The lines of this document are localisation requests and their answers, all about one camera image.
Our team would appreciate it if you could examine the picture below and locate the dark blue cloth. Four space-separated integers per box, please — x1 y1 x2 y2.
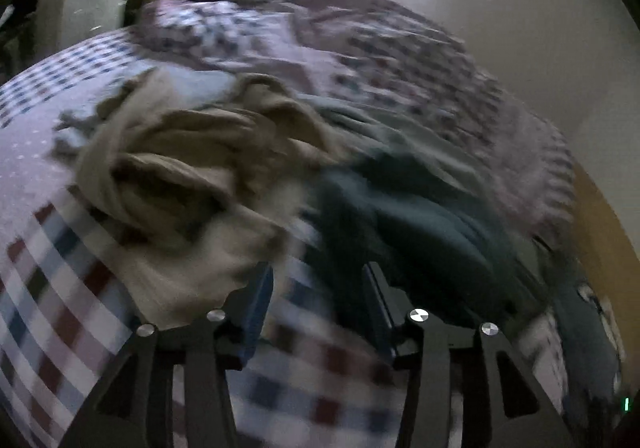
550 273 623 411

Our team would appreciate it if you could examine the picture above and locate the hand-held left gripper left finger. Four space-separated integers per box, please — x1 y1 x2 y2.
60 262 275 448

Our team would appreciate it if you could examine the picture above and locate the checkered quilt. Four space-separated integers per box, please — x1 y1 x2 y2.
135 0 578 241

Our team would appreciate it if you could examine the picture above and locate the beige garment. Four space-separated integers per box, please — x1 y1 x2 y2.
75 71 351 329

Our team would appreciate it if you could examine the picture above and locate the dark teal garment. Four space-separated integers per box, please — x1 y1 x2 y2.
305 153 518 334

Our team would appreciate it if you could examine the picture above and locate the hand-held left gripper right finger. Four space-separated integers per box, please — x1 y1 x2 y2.
361 262 576 448

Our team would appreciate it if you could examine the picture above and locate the pale green garment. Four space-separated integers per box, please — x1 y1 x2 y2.
300 93 483 201

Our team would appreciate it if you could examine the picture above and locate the silver suitcase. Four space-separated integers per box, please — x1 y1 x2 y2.
37 0 136 52

